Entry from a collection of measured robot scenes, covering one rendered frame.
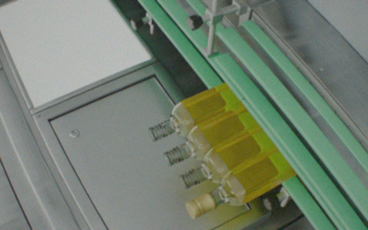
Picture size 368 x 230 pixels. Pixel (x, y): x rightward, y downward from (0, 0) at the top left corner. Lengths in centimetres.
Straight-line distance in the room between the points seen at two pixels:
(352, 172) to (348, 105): 13
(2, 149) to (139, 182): 34
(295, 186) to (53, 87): 61
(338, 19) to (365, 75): 13
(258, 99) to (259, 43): 11
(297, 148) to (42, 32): 76
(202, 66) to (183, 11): 13
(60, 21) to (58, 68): 17
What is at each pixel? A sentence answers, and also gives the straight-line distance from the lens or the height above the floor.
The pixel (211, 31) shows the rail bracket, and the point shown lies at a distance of 108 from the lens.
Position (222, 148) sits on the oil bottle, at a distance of 101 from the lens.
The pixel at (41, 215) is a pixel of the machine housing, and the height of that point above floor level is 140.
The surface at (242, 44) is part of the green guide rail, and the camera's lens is 103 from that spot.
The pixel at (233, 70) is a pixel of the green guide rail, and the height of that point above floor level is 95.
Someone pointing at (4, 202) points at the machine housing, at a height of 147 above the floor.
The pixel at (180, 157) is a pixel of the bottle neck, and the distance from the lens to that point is 102.
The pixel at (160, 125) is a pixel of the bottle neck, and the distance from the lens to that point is 104.
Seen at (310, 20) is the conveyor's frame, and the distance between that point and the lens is 109.
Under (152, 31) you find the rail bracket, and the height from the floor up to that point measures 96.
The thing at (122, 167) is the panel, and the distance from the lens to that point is 116.
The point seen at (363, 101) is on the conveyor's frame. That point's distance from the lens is 98.
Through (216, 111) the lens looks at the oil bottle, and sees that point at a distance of 106.
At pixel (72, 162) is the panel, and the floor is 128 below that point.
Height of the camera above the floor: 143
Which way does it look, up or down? 20 degrees down
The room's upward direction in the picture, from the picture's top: 114 degrees counter-clockwise
